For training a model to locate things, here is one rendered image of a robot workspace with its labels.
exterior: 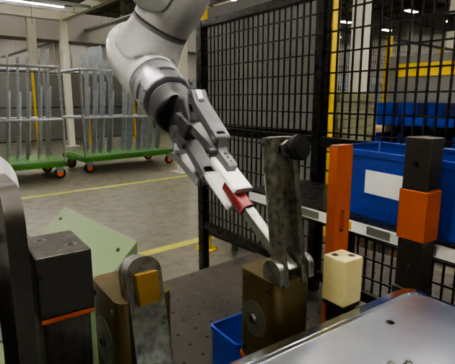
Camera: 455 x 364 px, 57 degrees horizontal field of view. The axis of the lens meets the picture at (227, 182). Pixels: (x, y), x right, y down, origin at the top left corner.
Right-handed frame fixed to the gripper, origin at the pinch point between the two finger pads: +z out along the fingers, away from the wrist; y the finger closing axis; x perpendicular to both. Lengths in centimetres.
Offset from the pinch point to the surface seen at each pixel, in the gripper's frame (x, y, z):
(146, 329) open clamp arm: -18.2, -1.8, 16.0
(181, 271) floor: 109, -213, -117
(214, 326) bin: 11.2, -41.0, 2.1
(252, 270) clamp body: -2.5, -3.0, 12.5
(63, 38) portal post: 278, -481, -1044
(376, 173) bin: 35.5, -2.9, 0.5
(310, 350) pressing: -3.0, -1.6, 24.1
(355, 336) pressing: 2.9, -1.0, 24.9
